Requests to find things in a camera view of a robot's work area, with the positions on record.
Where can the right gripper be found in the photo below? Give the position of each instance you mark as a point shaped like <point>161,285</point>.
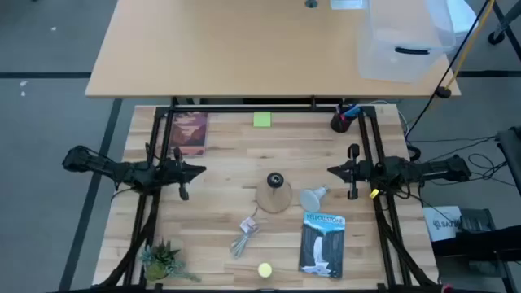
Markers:
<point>364,170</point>

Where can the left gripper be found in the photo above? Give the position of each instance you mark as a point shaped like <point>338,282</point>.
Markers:
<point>175,171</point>

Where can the white flood lightbulb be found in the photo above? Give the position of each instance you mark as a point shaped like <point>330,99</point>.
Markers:
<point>311,199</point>

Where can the wooden lamp base black socket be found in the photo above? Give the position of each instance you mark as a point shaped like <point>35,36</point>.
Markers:
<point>273,197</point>

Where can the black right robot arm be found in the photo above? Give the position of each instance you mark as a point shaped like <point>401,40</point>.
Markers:
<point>439,170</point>

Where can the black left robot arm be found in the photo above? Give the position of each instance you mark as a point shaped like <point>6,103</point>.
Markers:
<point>102,164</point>

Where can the brown canyon book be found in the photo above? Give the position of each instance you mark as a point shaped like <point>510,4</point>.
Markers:
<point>189,134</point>

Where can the black mesh pen cup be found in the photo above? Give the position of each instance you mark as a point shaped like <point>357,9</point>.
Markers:
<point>340,124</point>

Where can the red pen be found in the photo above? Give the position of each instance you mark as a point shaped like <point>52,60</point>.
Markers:
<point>342,117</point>

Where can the blue pen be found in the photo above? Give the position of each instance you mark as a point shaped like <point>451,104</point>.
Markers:
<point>352,110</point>

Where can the blue Yellowstone book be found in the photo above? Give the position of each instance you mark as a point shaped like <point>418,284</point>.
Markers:
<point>321,244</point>

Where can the green sticky note pad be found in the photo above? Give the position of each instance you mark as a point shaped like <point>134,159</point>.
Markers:
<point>262,119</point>

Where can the small green succulent plant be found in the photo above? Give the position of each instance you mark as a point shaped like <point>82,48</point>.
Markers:
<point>160,260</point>

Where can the white printed box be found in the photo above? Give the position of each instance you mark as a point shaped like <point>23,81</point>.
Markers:
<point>441,221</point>

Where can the tan wooden desk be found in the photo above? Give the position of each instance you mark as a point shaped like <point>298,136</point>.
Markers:
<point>224,49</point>

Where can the black box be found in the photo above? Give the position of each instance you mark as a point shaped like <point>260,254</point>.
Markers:
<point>476,219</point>

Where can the clear plastic storage bin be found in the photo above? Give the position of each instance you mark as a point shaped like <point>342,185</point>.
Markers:
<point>407,40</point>

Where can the black equipment stand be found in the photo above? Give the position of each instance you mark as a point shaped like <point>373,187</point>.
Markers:
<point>480,244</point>

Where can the clear plastic sheet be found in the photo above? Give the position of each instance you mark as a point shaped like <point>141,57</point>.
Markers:
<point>346,4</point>

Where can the black chair seat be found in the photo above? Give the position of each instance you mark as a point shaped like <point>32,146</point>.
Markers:
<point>510,158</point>

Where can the grey desk grommet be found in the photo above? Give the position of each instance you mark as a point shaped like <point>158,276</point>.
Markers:
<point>311,3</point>

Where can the black chair base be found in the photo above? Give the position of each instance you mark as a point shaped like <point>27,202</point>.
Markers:
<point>504,24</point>

